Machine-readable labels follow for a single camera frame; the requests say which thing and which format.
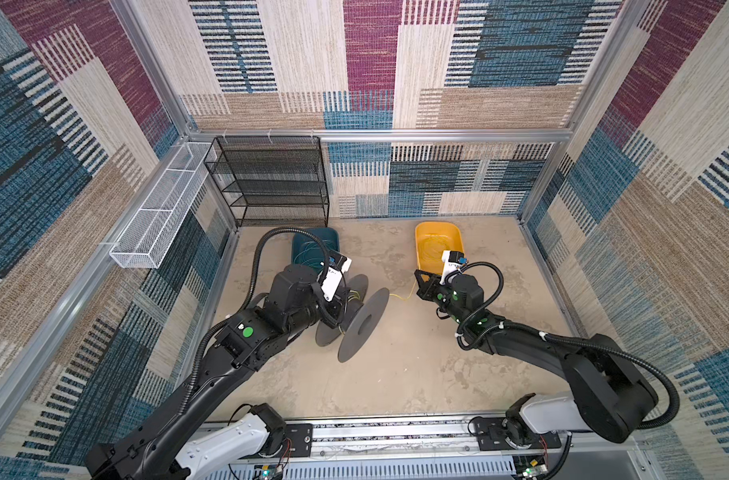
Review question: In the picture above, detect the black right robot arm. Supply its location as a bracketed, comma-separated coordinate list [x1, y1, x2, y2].
[415, 265, 681, 443]

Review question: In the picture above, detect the teal plastic bin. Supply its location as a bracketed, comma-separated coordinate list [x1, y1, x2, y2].
[290, 227, 340, 273]

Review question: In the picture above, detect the green cable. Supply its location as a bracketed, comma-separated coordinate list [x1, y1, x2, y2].
[294, 239, 336, 268]

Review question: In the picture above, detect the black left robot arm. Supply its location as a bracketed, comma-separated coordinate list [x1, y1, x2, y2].
[86, 227, 352, 479]

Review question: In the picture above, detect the black wire mesh shelf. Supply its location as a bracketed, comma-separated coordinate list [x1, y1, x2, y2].
[204, 136, 330, 227]

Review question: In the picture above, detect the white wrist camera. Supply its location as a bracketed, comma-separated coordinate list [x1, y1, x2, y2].
[441, 250, 468, 284]
[320, 250, 352, 302]

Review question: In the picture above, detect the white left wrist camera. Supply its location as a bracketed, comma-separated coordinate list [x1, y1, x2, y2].
[320, 250, 352, 302]

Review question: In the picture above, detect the grey perforated cable spool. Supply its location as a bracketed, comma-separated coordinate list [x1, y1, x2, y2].
[314, 274, 391, 363]

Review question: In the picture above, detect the yellow plastic bin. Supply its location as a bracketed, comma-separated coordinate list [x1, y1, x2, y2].
[415, 221, 465, 274]

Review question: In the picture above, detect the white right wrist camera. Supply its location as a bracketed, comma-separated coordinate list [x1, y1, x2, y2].
[441, 250, 468, 284]

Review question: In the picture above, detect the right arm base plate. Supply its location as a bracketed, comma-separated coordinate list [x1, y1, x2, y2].
[467, 416, 563, 451]

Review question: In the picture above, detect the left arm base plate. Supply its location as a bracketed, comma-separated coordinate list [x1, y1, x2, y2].
[242, 423, 314, 460]

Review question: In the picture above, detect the yellow cable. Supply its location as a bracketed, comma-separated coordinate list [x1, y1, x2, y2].
[338, 281, 419, 337]

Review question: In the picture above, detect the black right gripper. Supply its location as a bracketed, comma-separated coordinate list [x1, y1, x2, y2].
[415, 269, 467, 325]

